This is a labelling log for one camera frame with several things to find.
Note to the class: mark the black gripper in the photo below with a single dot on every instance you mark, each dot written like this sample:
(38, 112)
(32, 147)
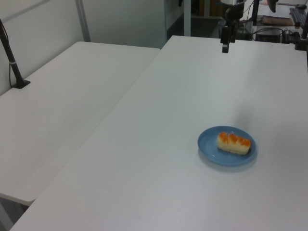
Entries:
(234, 13)

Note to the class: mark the orange glazed bread loaf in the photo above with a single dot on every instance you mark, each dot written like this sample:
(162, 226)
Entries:
(233, 143)

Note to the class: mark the blue round plate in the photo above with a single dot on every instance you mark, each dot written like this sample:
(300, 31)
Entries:
(209, 149)

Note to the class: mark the black vertical pole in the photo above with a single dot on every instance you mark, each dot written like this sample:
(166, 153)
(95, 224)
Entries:
(255, 12)

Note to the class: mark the brown cardboard box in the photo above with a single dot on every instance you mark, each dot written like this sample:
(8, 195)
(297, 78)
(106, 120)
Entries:
(276, 20)

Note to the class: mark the white cabinet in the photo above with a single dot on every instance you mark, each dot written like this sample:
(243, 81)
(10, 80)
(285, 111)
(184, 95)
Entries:
(176, 16)

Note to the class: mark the black pole stand with clamp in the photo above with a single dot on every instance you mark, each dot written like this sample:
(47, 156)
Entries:
(302, 36)

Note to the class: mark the black gooseneck stand with base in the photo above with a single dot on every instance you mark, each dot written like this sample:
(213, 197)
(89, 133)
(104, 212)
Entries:
(12, 65)

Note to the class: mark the black metal rail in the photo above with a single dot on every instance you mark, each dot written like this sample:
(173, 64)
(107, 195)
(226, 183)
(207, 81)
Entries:
(298, 13)

